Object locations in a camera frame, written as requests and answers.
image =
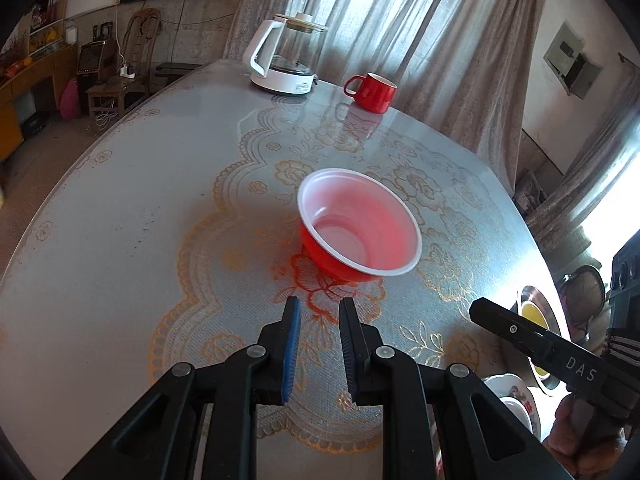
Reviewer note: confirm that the wooden chair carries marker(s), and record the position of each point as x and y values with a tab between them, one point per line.
107	94

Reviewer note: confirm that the white plate with red print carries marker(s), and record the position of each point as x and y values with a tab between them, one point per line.
500	386

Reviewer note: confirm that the wall electrical box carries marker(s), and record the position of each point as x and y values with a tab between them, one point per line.
570	62

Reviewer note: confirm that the lace floral tablecloth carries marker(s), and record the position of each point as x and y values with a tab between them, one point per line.
150	240

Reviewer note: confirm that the round dark stool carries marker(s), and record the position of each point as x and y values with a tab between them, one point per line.
582	292

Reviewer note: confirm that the white glass electric kettle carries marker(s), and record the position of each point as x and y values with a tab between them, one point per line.
280	82

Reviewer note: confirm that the red plastic bowl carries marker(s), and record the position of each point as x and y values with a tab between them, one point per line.
360	240

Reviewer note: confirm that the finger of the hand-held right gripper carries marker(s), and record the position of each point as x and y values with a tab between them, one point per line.
510	327

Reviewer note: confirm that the yellow plastic bowl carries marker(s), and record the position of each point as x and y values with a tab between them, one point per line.
532	316

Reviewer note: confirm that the small wooden shelf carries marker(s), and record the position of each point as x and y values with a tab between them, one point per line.
47	35

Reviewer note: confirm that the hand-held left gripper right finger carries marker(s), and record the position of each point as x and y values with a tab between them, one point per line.
349	350

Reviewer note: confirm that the wooden cabinet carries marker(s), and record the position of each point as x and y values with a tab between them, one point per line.
30	75

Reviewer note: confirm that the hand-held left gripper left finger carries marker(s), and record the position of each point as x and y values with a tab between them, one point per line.
292	347

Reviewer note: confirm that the person's right hand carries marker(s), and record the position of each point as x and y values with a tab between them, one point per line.
570	442

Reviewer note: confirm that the white power strip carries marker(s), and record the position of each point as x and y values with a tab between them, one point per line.
127	71

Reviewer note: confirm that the black speaker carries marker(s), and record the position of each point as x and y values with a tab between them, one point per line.
92	57

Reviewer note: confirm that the red mug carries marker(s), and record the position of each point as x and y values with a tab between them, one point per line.
372	95

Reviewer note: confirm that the grey curtain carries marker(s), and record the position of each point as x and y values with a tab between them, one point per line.
590	175
400	20

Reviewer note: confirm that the pink bag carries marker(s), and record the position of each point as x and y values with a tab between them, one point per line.
69	100

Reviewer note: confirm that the stainless steel plate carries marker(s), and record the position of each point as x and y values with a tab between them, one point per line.
544	302

